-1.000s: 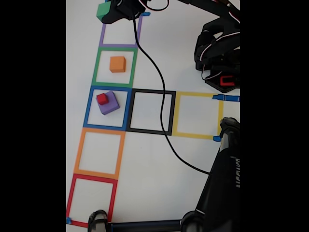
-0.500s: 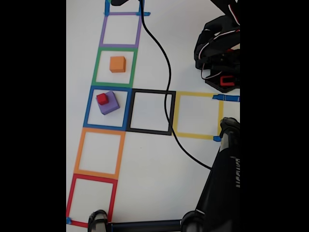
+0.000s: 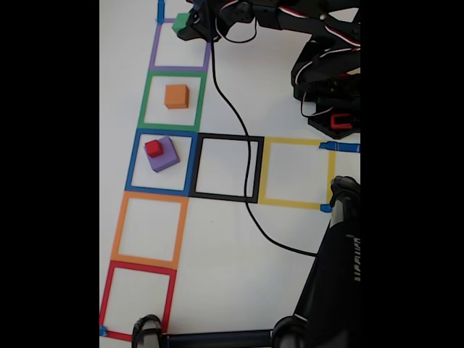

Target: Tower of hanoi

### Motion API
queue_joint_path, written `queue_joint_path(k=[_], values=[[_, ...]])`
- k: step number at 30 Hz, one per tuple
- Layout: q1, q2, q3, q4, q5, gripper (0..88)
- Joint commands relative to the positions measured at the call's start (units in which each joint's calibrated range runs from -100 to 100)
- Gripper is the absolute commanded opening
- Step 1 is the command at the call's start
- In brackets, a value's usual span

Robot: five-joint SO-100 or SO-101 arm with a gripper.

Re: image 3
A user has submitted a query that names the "yellow square frame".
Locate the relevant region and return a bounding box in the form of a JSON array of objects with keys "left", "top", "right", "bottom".
[{"left": 257, "top": 136, "right": 336, "bottom": 211}]

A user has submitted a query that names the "orange square frame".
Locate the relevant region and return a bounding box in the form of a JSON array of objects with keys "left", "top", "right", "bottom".
[{"left": 110, "top": 191, "right": 189, "bottom": 270}]

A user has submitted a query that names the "blue square frame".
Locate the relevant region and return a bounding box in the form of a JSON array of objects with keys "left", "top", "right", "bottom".
[{"left": 125, "top": 128, "right": 199, "bottom": 197}]

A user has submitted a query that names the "black camera cable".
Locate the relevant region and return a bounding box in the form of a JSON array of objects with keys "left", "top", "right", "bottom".
[{"left": 204, "top": 0, "right": 320, "bottom": 257}]

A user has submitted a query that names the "red square frame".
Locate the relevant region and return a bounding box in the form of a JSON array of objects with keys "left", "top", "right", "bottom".
[{"left": 99, "top": 260, "right": 178, "bottom": 344}]

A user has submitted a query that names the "green square frame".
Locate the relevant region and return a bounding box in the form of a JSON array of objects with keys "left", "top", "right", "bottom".
[{"left": 137, "top": 70, "right": 208, "bottom": 132}]

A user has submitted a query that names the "black square frame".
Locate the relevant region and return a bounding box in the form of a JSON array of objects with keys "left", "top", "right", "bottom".
[{"left": 188, "top": 133, "right": 265, "bottom": 204}]

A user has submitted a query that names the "green block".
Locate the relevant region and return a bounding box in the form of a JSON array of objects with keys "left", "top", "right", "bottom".
[{"left": 172, "top": 13, "right": 190, "bottom": 33}]

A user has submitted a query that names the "small red cube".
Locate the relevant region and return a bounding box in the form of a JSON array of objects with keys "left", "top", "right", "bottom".
[{"left": 144, "top": 139, "right": 162, "bottom": 158}]

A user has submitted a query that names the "orange block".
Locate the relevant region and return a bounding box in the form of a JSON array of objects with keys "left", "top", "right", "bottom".
[{"left": 165, "top": 84, "right": 191, "bottom": 109}]

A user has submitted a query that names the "purple square frame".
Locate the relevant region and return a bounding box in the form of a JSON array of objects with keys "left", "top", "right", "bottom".
[{"left": 148, "top": 17, "right": 215, "bottom": 73}]

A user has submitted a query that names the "purple block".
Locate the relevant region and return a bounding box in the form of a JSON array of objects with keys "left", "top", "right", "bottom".
[{"left": 146, "top": 136, "right": 181, "bottom": 173}]

